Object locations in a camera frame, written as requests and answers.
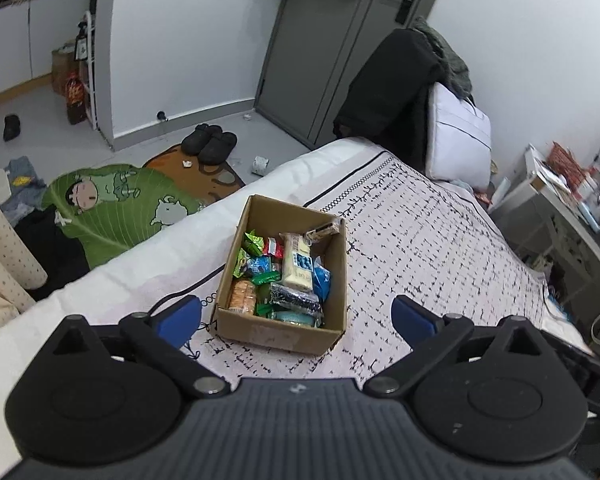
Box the black cloth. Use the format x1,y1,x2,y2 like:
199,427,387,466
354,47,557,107
12,207,91,301

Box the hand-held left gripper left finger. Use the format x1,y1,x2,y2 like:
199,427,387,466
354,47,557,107
47,296,232,401

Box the blue jeans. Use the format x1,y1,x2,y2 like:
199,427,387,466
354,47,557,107
0,156,48,221

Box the black slipper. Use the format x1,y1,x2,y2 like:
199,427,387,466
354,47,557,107
197,131,239,166
181,123,223,156

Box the orange cracker packet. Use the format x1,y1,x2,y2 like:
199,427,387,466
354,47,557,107
227,279,257,317

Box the brown snack bar packet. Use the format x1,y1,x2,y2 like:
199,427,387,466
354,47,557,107
304,224,342,243

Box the white pillow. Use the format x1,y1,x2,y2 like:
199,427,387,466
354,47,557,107
426,82,493,191

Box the grey door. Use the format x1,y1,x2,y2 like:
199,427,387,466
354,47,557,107
255,0,453,151

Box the red brown wicker basket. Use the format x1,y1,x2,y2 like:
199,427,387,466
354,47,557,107
547,141,588,186

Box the dark drink bottle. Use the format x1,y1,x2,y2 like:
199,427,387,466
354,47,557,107
66,72,88,126

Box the printed brown carton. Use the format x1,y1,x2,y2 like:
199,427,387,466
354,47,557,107
51,45,81,96

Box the brown floor mat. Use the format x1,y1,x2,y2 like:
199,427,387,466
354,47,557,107
145,144,246,206

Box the black patterned snack packet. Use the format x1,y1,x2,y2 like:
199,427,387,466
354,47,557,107
269,282,322,311

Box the white desk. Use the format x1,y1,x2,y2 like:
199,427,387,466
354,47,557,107
487,145,600,331

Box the grey hooded garment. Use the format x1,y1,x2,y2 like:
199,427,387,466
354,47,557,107
412,17,476,106

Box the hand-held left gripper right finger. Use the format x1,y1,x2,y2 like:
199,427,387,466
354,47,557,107
362,295,543,402

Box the cream snack packet blue label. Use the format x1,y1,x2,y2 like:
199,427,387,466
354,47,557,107
280,232,315,292

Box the blue crinkled snack packet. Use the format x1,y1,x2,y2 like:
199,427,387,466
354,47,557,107
312,260,332,301

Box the black jacket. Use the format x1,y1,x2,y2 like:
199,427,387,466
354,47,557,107
332,27,448,171

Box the teal snack packet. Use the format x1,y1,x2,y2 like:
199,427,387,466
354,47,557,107
272,310,323,328

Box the dotted cream fabric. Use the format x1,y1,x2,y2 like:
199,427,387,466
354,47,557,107
0,125,48,331

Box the white slim rack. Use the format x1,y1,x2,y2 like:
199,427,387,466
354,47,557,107
82,10,106,133

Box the cartoon leaf floor rug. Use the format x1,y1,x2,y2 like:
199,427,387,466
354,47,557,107
40,162,206,271

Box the spray bottle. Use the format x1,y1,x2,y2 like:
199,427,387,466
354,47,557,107
75,22,92,61

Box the white black printed blanket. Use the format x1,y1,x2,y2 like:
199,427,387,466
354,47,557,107
195,152,553,381

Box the white base cabinets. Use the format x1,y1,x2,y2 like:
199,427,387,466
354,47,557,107
0,0,93,96

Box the cardboard box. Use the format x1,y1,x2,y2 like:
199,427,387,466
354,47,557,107
211,194,348,356

